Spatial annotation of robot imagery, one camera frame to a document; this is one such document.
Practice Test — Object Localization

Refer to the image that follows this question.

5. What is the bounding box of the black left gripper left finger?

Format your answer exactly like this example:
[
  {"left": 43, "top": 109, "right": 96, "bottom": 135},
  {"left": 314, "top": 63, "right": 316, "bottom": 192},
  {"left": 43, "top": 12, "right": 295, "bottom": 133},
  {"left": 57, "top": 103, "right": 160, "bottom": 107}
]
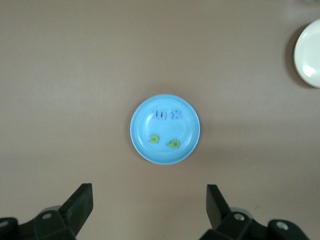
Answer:
[{"left": 0, "top": 183, "right": 94, "bottom": 240}]

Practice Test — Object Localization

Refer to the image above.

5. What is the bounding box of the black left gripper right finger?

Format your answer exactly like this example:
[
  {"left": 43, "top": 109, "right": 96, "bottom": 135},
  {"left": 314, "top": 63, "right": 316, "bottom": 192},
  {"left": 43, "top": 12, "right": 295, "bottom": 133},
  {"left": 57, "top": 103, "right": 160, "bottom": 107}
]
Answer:
[{"left": 199, "top": 184, "right": 310, "bottom": 240}]

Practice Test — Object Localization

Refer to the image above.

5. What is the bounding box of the green foam letter b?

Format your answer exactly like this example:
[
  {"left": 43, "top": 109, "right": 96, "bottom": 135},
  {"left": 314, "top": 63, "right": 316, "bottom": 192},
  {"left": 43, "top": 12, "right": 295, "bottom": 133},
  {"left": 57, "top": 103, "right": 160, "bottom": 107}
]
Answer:
[{"left": 166, "top": 139, "right": 181, "bottom": 150}]

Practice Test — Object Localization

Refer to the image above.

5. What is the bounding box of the blue foam letter x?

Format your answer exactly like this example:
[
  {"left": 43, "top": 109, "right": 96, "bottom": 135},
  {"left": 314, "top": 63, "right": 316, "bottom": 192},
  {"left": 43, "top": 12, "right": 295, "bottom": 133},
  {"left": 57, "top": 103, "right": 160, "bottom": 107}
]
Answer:
[{"left": 169, "top": 109, "right": 183, "bottom": 121}]

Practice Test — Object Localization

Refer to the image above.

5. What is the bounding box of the blue foam letter E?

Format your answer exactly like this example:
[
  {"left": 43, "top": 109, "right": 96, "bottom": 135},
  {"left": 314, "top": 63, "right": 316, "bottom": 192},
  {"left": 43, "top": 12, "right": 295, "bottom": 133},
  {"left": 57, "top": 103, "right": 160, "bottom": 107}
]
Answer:
[{"left": 151, "top": 109, "right": 168, "bottom": 122}]

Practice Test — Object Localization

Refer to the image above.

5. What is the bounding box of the blue plate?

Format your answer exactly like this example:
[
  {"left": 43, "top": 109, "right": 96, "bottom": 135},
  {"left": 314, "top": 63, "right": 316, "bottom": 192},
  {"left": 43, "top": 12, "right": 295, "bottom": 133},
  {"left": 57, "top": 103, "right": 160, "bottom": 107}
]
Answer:
[{"left": 129, "top": 93, "right": 202, "bottom": 166}]

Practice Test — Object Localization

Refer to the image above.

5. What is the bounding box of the brown table cover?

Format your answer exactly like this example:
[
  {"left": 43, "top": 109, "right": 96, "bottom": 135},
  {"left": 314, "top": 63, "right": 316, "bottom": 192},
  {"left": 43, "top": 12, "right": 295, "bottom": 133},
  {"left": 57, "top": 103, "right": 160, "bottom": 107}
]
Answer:
[{"left": 0, "top": 0, "right": 320, "bottom": 240}]

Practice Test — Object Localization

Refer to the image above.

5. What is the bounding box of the cream plate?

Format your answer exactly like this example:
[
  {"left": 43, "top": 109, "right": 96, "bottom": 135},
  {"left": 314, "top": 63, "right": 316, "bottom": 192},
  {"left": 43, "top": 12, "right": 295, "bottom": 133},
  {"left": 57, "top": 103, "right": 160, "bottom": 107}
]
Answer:
[{"left": 293, "top": 18, "right": 320, "bottom": 89}]

